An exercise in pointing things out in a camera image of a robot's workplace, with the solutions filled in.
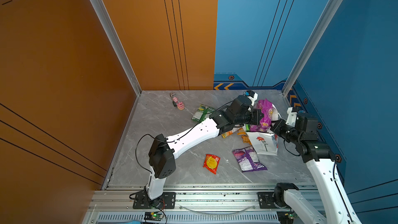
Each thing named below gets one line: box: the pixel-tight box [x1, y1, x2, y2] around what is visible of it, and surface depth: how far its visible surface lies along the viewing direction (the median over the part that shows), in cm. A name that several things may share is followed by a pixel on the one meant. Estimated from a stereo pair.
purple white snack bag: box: [232, 145, 268, 173], surface depth 84 cm
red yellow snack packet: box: [203, 154, 221, 175], surface depth 85 cm
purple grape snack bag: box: [249, 98, 273, 133], surface depth 73 cm
